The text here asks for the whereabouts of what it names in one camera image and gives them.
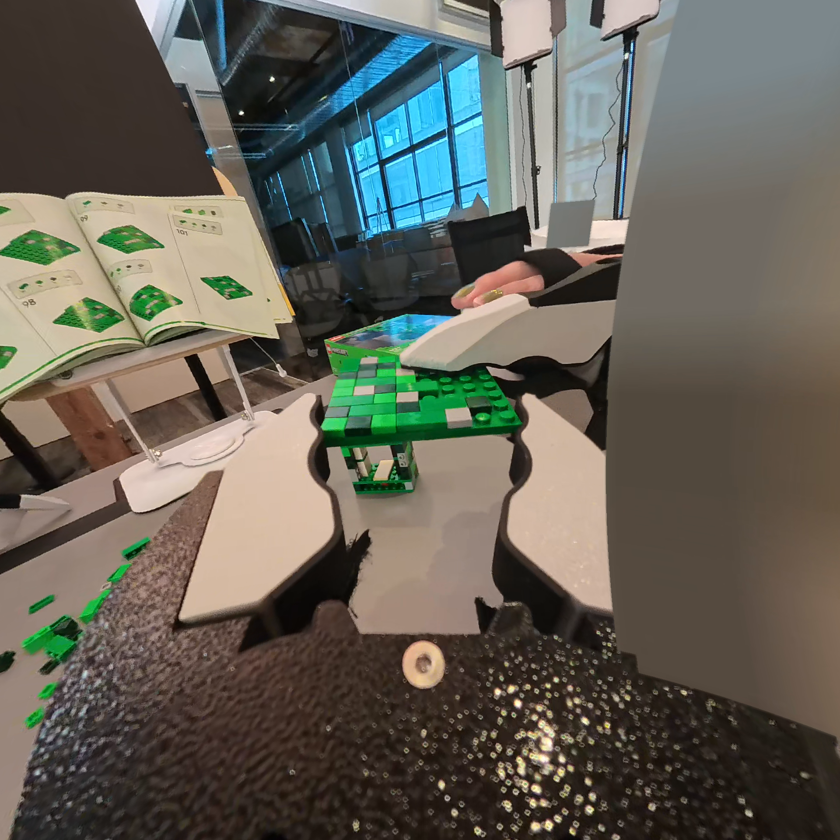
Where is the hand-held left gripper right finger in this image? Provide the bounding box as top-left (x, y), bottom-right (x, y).
top-left (491, 394), bottom-right (614, 636)

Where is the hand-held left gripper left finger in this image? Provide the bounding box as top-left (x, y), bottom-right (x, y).
top-left (177, 392), bottom-right (350, 636)

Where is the green lego baseplate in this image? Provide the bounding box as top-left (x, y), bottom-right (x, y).
top-left (320, 357), bottom-right (526, 450)

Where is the green lego tower build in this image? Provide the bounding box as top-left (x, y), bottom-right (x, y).
top-left (341, 441), bottom-right (419, 497)

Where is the pile of lego pieces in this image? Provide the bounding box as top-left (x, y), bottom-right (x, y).
top-left (0, 537), bottom-right (152, 729)

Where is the green lego box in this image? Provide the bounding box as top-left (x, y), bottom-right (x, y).
top-left (325, 314), bottom-right (460, 378)

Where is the lego instruction booklet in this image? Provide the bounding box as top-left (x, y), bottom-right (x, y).
top-left (0, 192), bottom-right (295, 403)

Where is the person's right hand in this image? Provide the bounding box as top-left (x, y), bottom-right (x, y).
top-left (451, 261), bottom-right (547, 309)

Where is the white book stand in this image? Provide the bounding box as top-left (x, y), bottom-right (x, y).
top-left (13, 328), bottom-right (309, 514)

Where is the large paned window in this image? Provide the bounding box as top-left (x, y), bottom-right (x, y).
top-left (344, 52), bottom-right (490, 227)

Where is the spare black white gripper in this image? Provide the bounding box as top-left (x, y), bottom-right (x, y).
top-left (0, 492), bottom-right (72, 552)

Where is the studio light on stand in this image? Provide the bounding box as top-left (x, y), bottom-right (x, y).
top-left (589, 0), bottom-right (662, 221)
top-left (489, 0), bottom-right (568, 231)

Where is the wooden post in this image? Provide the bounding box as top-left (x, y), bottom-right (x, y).
top-left (46, 394), bottom-right (135, 472)

